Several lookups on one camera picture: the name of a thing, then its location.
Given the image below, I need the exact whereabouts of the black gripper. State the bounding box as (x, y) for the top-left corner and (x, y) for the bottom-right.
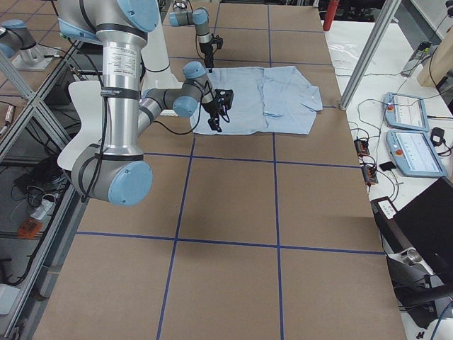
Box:
(207, 97), (227, 132)
(198, 42), (214, 73)

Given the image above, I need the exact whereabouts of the light blue button shirt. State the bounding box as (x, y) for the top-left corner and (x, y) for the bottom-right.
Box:
(208, 66), (323, 135)

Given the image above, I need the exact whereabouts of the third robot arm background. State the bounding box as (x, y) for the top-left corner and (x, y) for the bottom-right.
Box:
(1, 19), (52, 71)

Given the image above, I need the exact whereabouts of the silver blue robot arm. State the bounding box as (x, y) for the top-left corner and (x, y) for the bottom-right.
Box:
(168, 1), (223, 73)
(57, 0), (234, 206)

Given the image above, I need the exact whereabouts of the brown paper table cover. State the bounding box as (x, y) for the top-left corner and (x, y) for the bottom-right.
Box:
(34, 4), (406, 339)

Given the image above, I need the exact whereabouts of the white chair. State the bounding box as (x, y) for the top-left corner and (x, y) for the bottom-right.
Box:
(57, 80), (103, 171)

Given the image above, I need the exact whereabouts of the clear plastic bag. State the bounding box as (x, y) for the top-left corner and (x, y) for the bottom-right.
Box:
(328, 41), (360, 70)

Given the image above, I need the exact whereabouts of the red cylinder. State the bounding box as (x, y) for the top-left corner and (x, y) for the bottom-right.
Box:
(323, 0), (339, 32)

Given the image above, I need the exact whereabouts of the upper blue teach pendant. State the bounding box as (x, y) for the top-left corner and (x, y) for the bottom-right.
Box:
(384, 92), (429, 132)

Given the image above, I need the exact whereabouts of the blue teach pendant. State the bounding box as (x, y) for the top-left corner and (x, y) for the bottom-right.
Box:
(386, 130), (447, 178)
(384, 92), (429, 132)

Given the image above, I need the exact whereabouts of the lower blue teach pendant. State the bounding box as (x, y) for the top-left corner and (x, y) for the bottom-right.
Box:
(386, 130), (447, 178)

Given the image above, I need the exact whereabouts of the orange device on floor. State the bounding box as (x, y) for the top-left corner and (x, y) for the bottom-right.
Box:
(17, 219), (42, 239)

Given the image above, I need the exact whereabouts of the black laptop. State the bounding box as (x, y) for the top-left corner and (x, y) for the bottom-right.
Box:
(371, 176), (452, 281)

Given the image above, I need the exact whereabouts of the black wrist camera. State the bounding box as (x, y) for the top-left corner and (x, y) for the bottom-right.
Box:
(214, 89), (234, 111)

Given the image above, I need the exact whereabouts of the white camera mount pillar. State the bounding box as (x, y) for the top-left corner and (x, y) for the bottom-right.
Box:
(138, 1), (183, 94)

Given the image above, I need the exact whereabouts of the aluminium frame post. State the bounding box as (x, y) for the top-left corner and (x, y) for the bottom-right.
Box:
(338, 0), (401, 111)

